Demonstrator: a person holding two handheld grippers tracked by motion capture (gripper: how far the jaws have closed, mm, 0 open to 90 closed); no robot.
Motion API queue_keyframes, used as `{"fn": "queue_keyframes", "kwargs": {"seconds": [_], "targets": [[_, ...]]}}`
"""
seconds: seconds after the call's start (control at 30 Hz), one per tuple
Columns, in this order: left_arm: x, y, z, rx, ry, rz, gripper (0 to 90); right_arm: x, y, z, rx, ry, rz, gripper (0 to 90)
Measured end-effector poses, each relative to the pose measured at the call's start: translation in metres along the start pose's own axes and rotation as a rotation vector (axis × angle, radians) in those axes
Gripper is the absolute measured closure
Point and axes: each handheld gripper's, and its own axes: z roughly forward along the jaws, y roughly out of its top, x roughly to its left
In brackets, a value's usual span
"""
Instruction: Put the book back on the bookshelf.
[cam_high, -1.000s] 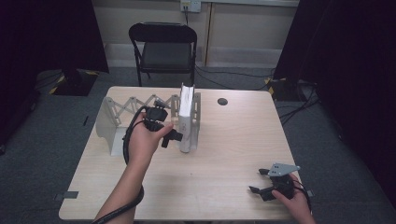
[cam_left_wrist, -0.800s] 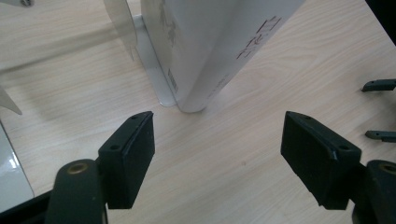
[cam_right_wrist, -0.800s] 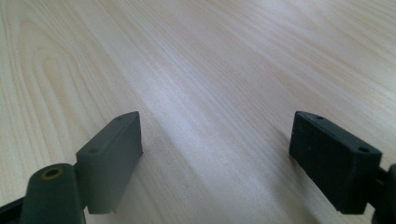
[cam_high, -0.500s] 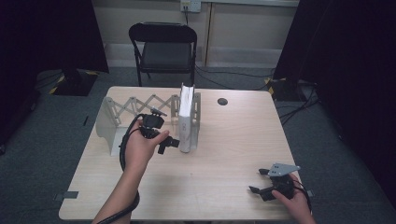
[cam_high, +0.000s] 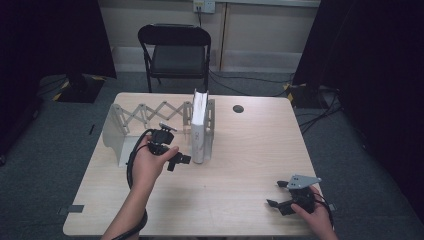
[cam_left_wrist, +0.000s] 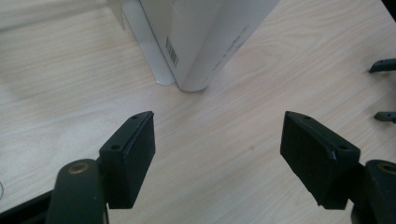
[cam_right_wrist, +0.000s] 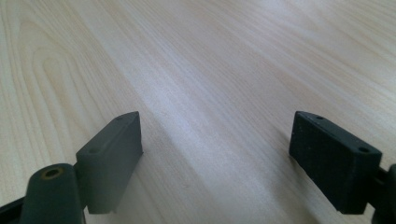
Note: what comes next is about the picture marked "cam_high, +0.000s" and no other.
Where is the person's left hand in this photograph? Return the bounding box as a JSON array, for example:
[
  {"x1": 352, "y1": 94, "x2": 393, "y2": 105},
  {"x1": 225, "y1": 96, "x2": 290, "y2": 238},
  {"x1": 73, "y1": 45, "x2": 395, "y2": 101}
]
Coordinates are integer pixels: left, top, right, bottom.
[{"x1": 131, "y1": 134, "x2": 180, "y2": 192}]

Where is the grey expandable metal book rack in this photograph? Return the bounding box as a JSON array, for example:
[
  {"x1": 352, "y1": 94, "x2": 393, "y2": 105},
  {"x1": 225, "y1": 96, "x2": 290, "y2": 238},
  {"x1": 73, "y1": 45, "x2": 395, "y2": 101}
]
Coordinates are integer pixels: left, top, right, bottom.
[{"x1": 101, "y1": 98, "x2": 216, "y2": 168}]

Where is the white book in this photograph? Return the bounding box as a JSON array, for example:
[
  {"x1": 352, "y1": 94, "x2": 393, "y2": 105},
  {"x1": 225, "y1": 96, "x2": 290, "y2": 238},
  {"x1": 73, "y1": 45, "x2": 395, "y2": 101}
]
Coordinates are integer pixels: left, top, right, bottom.
[{"x1": 190, "y1": 88, "x2": 210, "y2": 165}]

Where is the white wall socket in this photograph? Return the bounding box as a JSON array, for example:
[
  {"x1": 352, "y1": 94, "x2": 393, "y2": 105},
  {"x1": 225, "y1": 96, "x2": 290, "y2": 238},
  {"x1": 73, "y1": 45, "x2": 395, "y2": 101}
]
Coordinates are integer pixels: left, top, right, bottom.
[{"x1": 193, "y1": 0, "x2": 216, "y2": 14}]

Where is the large grey tape piece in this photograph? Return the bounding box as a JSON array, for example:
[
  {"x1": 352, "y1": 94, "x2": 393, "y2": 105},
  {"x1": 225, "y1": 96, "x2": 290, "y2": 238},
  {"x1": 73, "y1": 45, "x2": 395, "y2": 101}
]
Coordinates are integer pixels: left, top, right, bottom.
[{"x1": 58, "y1": 204, "x2": 85, "y2": 216}]

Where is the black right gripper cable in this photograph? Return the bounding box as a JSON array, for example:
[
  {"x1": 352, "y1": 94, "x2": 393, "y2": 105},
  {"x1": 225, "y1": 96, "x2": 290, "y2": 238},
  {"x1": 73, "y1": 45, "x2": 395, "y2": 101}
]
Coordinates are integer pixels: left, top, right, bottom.
[{"x1": 313, "y1": 191, "x2": 335, "y2": 228}]

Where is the bundle of black floor cables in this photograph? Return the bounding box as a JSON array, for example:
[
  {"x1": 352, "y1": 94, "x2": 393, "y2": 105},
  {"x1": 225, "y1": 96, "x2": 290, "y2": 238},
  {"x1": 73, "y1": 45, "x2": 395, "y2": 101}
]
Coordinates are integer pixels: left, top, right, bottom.
[{"x1": 294, "y1": 87, "x2": 344, "y2": 135}]

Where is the black curtain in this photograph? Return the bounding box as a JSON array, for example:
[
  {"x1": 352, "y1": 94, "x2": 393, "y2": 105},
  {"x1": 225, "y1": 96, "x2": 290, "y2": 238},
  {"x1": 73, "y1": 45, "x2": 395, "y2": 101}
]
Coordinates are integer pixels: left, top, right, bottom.
[
  {"x1": 292, "y1": 0, "x2": 424, "y2": 218},
  {"x1": 0, "y1": 0, "x2": 118, "y2": 158}
]

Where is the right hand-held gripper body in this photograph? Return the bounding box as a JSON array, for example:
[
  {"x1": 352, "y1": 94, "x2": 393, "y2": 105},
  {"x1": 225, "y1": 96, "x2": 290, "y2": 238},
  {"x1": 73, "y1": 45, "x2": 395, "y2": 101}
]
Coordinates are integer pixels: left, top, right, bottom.
[{"x1": 278, "y1": 174, "x2": 323, "y2": 216}]

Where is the long black floor cable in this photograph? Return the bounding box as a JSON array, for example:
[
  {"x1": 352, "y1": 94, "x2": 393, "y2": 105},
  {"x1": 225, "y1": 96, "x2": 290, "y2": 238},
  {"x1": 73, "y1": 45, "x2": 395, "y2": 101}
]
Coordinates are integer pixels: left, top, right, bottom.
[{"x1": 208, "y1": 69, "x2": 295, "y2": 98}]

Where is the person's right hand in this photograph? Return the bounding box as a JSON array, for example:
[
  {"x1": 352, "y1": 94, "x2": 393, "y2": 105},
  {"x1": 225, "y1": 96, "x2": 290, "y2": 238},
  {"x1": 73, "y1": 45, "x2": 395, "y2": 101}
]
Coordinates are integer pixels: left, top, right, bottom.
[{"x1": 291, "y1": 185, "x2": 332, "y2": 233}]

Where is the black stand base yellow tape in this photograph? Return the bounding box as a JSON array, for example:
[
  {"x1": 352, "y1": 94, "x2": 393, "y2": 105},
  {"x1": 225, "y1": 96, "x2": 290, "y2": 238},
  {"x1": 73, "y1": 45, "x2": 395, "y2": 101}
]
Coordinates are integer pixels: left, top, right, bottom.
[
  {"x1": 52, "y1": 73, "x2": 107, "y2": 104},
  {"x1": 283, "y1": 82, "x2": 330, "y2": 109}
]

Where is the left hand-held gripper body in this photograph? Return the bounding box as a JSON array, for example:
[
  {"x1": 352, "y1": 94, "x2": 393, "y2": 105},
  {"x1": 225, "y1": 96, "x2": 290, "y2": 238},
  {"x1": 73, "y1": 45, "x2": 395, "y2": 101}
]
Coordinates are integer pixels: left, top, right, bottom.
[{"x1": 146, "y1": 122, "x2": 178, "y2": 156}]

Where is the black folding chair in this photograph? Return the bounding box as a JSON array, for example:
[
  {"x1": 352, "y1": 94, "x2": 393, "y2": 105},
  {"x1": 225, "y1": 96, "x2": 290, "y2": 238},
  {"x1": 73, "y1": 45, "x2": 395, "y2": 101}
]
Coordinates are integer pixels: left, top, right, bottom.
[{"x1": 137, "y1": 23, "x2": 212, "y2": 95}]

